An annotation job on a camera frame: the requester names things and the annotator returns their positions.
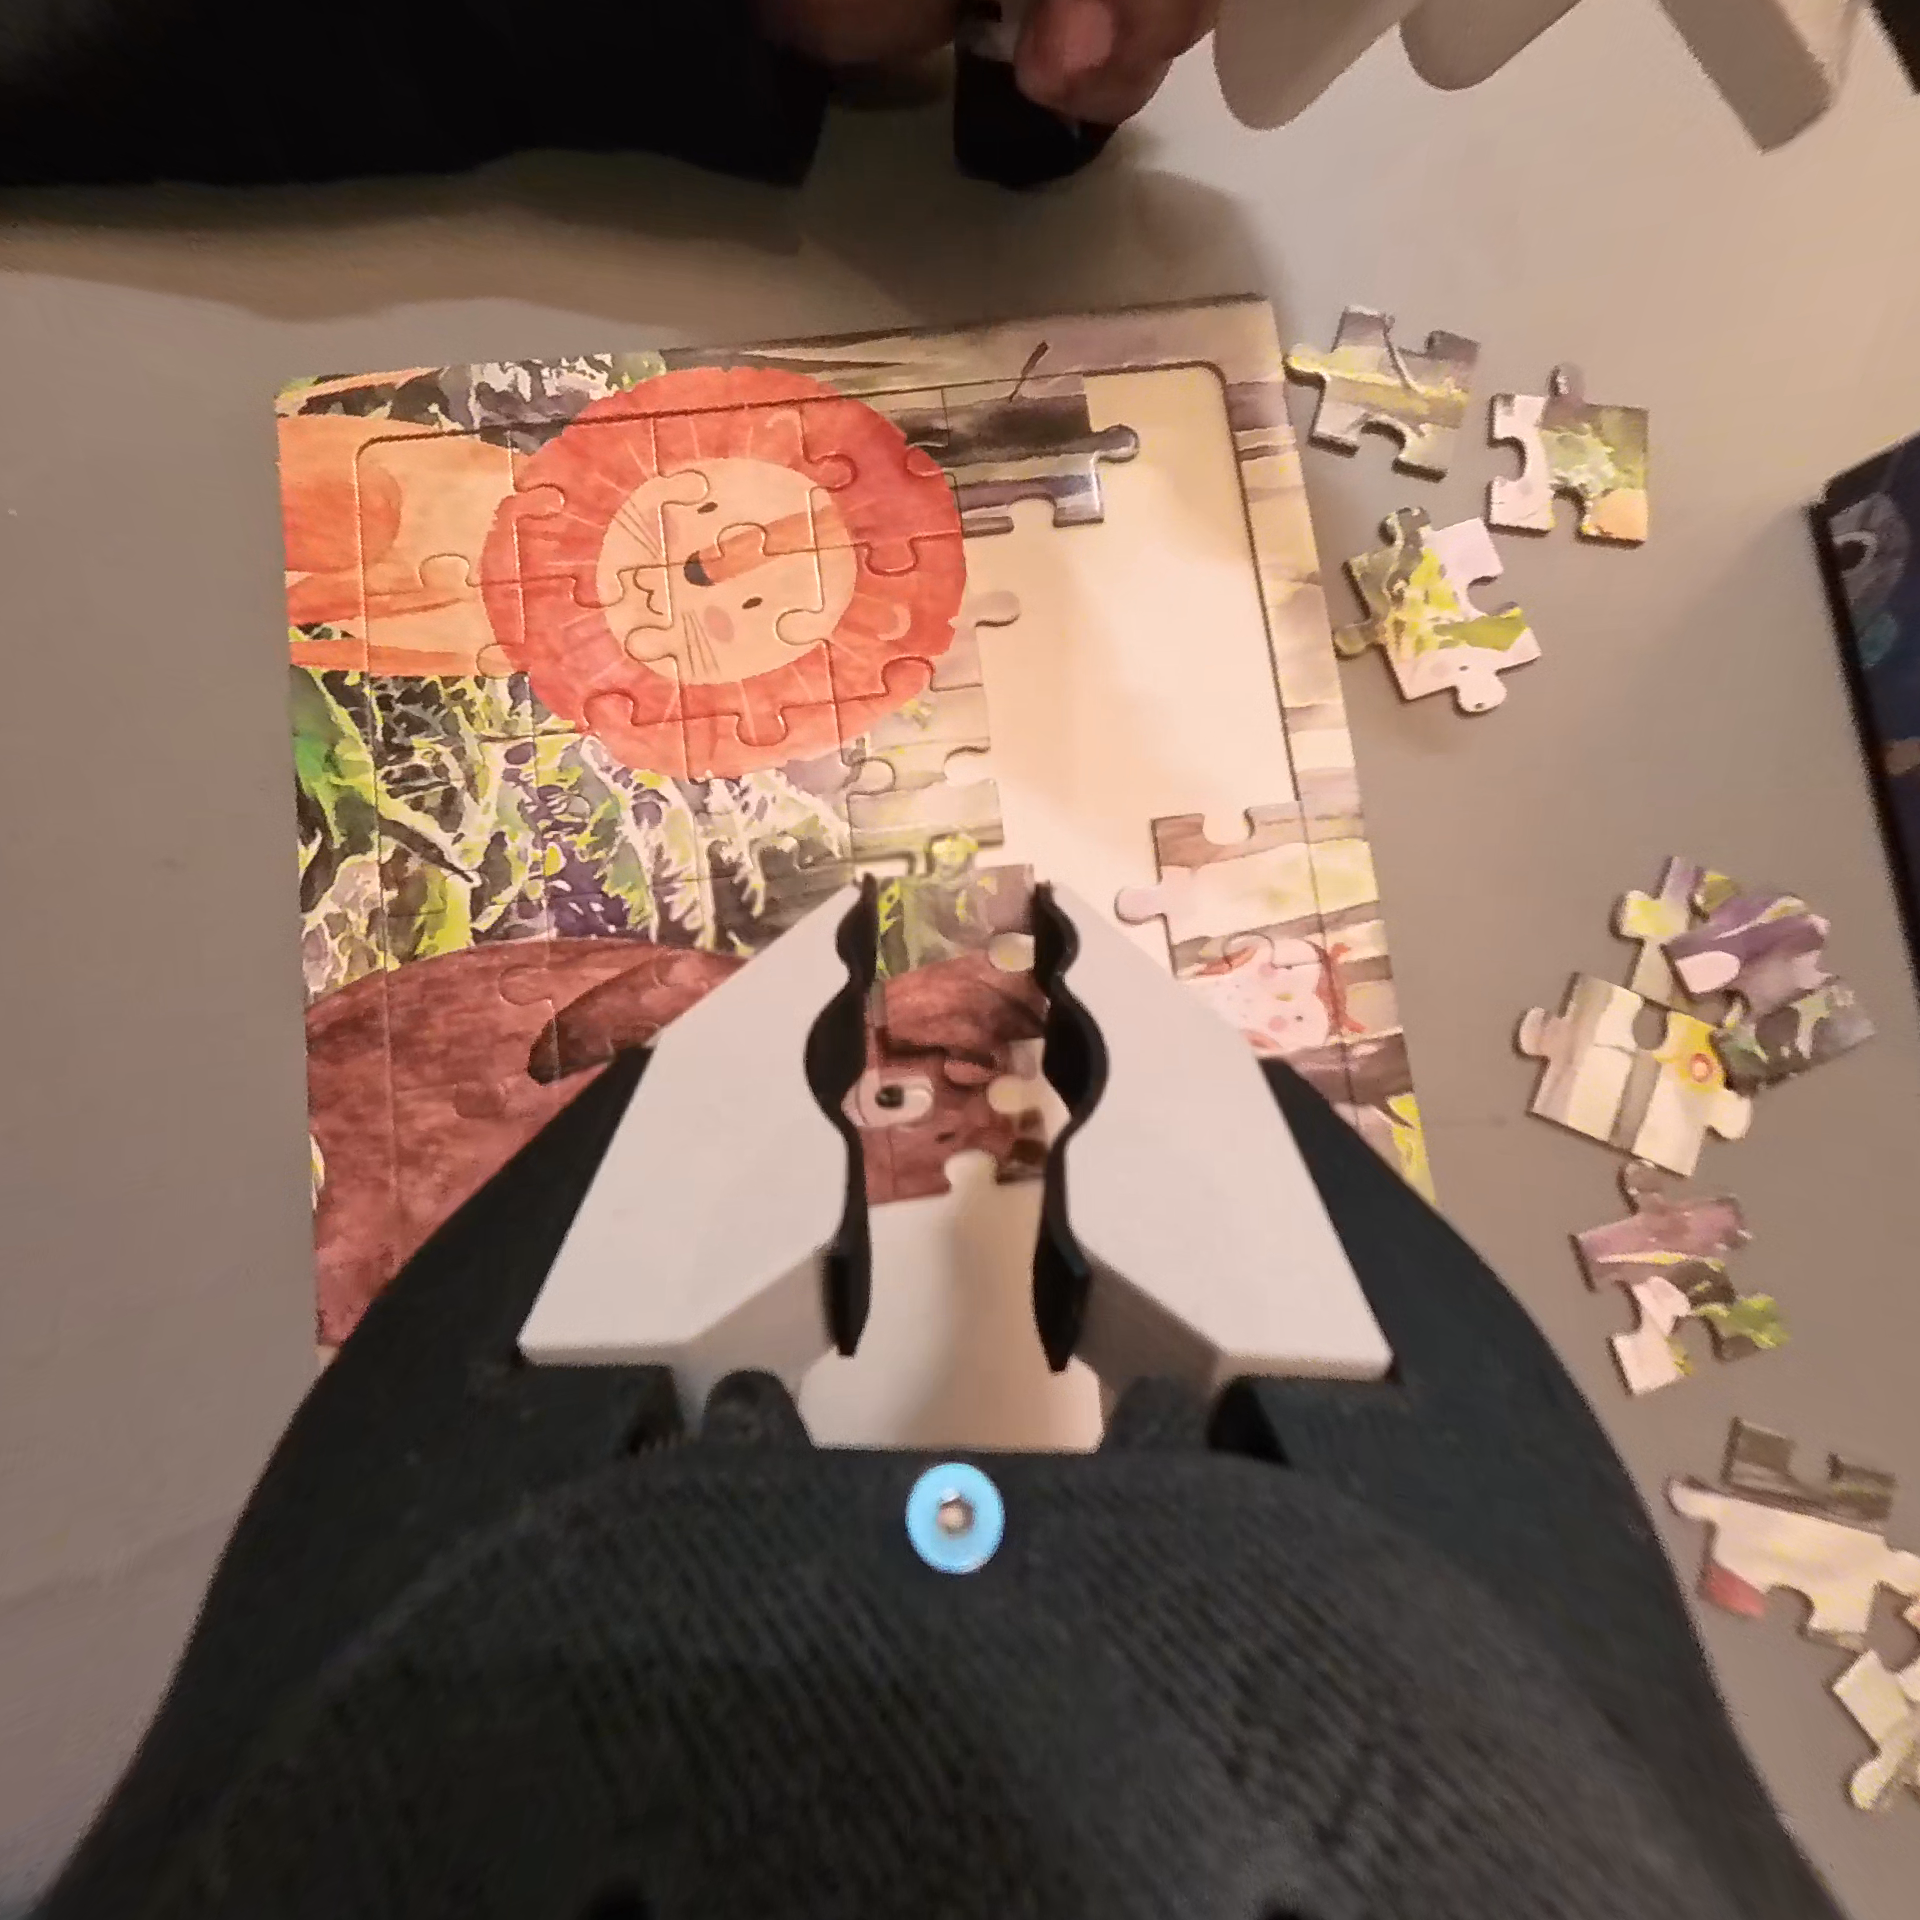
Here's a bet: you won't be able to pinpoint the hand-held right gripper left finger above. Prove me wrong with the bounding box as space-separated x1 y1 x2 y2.
516 876 889 1421

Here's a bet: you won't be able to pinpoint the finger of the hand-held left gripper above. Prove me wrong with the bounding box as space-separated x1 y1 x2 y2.
1415 0 1880 153
1209 0 1582 130

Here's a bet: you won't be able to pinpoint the illustrated puzzle box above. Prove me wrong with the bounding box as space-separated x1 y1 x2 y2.
1805 429 1920 929

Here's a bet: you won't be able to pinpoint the jigsaw pieces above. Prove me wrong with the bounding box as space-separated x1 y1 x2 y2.
1282 302 1920 1814

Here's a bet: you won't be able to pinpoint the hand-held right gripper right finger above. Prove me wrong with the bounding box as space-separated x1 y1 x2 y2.
1024 881 1399 1421

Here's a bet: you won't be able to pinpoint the person's left hand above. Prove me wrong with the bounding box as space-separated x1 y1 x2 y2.
747 0 1251 124

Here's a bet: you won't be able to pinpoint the jigsaw puzzle board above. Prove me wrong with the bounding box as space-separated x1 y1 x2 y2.
274 295 1441 1353

